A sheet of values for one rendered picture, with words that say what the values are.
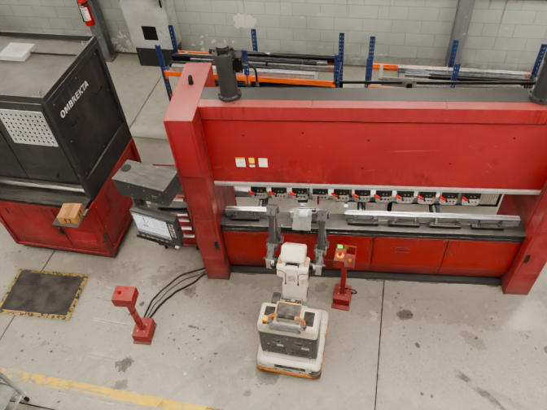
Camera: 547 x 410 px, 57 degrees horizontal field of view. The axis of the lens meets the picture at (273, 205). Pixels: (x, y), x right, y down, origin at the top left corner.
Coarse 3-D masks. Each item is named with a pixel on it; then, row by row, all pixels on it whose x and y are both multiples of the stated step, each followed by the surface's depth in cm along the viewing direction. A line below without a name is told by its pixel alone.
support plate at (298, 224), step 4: (296, 212) 502; (296, 216) 498; (308, 216) 497; (296, 220) 494; (300, 220) 494; (304, 220) 494; (308, 220) 493; (292, 224) 492; (296, 224) 492; (300, 224) 491; (304, 224) 491; (308, 224) 491; (292, 228) 488; (296, 228) 488; (300, 228) 488; (304, 228) 487; (308, 228) 487
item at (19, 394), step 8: (0, 376) 444; (0, 384) 470; (8, 384) 458; (0, 392) 465; (8, 392) 465; (16, 392) 482; (24, 392) 484; (0, 400) 460; (8, 400) 458; (16, 400) 472; (24, 400) 487; (0, 408) 455
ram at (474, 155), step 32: (224, 128) 432; (256, 128) 428; (288, 128) 424; (320, 128) 421; (352, 128) 417; (384, 128) 414; (416, 128) 410; (448, 128) 407; (480, 128) 404; (512, 128) 401; (544, 128) 397; (224, 160) 461; (256, 160) 456; (288, 160) 452; (320, 160) 448; (352, 160) 444; (384, 160) 440; (416, 160) 437; (448, 160) 433; (480, 160) 429; (512, 160) 426; (544, 160) 422; (480, 192) 457; (512, 192) 453
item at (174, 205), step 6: (150, 204) 493; (156, 204) 493; (174, 204) 491; (180, 204) 491; (186, 204) 490; (162, 210) 496; (168, 210) 495; (174, 210) 494; (180, 210) 494; (186, 210) 493
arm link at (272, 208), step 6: (270, 204) 427; (276, 204) 427; (270, 210) 423; (276, 210) 424; (270, 216) 422; (270, 222) 426; (270, 228) 430; (270, 234) 435; (270, 240) 439; (276, 240) 442; (276, 246) 442
